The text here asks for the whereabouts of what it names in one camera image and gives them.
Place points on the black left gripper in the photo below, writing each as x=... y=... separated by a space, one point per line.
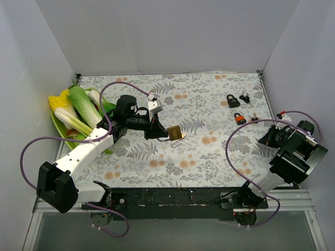
x=153 y=128

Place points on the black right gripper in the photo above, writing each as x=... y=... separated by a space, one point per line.
x=272 y=137

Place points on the large brass padlock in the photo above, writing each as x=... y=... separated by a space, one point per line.
x=174 y=133

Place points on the silver keys of orange padlock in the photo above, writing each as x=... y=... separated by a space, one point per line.
x=253 y=118

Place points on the orange and black padlock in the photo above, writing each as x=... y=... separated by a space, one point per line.
x=239 y=119

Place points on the black-headed key bunch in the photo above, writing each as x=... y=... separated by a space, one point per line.
x=245 y=97

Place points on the black Kaijing padlock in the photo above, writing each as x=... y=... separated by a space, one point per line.
x=232 y=101

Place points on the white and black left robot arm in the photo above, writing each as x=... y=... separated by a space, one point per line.
x=57 y=181

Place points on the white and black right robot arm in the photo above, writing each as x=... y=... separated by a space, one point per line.
x=297 y=156

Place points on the small brass padlock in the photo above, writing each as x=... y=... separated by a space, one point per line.
x=176 y=144

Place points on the bok choy toy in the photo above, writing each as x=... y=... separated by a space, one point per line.
x=100 y=102

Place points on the floral patterned table mat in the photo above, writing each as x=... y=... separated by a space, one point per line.
x=216 y=152

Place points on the napa cabbage toy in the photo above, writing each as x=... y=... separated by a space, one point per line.
x=84 y=106

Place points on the green vegetable tray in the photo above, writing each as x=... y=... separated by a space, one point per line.
x=63 y=131

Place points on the yellow-leaf cabbage toy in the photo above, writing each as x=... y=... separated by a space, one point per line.
x=65 y=112

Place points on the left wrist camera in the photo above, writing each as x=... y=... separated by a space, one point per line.
x=154 y=104

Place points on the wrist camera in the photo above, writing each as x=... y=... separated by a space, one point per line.
x=154 y=104
x=283 y=117

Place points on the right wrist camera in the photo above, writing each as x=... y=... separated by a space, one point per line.
x=283 y=117

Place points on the aluminium frame rail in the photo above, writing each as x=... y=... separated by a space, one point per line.
x=179 y=219

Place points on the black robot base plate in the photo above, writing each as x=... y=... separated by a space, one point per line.
x=177 y=203

